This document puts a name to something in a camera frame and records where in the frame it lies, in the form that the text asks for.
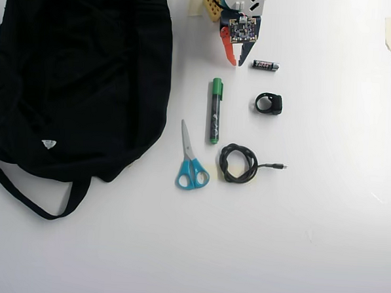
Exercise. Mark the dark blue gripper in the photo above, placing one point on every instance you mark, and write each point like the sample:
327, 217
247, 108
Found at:
245, 52

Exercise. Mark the green black marker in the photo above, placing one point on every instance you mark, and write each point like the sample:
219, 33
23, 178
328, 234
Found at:
214, 121

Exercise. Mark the black fabric bag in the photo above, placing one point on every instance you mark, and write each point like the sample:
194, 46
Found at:
81, 81

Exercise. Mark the black aa battery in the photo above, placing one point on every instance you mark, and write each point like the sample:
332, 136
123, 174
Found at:
265, 65

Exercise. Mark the yellow perforated block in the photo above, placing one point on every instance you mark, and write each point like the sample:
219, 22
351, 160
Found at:
212, 9

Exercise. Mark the pale tape patch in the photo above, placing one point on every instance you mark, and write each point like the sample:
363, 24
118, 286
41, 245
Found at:
235, 171

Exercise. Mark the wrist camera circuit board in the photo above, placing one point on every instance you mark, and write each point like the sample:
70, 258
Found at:
242, 31

